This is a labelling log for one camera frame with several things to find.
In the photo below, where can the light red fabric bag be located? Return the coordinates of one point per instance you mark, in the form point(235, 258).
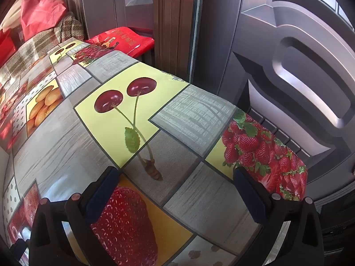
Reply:
point(41, 8)

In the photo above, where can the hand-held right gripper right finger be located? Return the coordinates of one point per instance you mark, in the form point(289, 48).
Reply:
point(251, 196)

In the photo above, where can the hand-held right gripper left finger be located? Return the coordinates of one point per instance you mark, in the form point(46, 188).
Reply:
point(101, 196)

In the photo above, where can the brown metal door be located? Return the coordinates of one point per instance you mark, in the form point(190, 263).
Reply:
point(111, 2)
point(263, 61)

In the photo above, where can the red printed plastic bag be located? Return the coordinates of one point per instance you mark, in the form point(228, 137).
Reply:
point(124, 40)

